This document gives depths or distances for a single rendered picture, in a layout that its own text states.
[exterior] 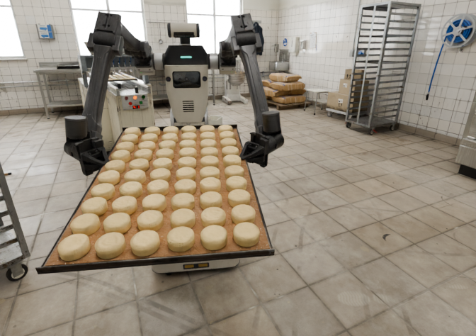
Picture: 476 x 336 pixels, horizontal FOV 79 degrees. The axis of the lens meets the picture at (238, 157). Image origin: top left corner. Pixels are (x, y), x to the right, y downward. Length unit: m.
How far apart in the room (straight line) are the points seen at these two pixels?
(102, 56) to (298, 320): 1.46
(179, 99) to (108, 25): 0.57
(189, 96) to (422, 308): 1.66
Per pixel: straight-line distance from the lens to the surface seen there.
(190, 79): 1.59
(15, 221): 2.04
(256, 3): 7.93
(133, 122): 3.06
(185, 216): 0.60
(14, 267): 2.16
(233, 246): 0.56
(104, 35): 1.19
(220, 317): 1.66
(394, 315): 1.84
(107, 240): 0.58
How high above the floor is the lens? 1.27
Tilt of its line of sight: 21 degrees down
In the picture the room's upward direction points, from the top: straight up
